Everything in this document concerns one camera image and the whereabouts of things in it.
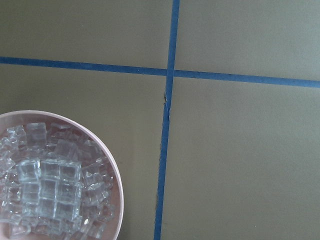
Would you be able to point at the pink bowl of ice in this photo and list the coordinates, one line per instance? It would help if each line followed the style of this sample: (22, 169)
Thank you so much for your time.
(58, 180)

